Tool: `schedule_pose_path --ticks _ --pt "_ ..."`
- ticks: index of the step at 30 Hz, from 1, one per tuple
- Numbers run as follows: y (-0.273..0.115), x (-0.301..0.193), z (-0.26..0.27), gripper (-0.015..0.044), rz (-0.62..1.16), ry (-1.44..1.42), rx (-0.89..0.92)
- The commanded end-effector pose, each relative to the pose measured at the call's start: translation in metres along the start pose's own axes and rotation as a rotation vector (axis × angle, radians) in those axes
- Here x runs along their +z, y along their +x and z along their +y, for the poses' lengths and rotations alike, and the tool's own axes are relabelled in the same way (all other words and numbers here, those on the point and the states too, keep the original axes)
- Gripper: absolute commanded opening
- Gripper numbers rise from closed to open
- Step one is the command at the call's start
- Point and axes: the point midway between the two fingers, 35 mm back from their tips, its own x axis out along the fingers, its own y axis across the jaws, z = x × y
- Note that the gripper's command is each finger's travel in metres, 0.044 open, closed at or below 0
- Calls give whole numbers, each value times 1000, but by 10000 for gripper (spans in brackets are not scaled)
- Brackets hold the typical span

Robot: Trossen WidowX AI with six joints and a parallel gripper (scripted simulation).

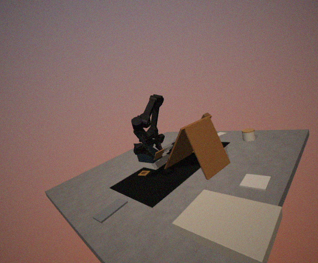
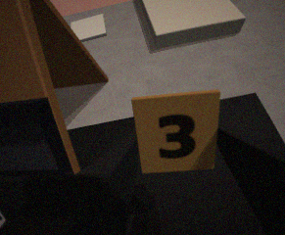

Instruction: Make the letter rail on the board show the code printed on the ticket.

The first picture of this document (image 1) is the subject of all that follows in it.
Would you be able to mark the grey flat bar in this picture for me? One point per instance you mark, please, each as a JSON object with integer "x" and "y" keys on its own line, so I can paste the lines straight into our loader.
{"x": 109, "y": 210}

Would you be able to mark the beige flat rectangular slab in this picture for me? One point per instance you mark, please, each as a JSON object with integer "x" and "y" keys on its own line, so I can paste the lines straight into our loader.
{"x": 241, "y": 229}

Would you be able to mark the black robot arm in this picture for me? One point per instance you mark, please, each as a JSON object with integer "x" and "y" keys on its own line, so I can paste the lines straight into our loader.
{"x": 144, "y": 121}

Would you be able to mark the small beige jar with tan lid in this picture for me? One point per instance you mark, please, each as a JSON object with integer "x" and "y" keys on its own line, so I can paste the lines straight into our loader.
{"x": 248, "y": 134}

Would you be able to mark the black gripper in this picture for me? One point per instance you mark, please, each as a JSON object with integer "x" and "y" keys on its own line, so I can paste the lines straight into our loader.
{"x": 142, "y": 147}

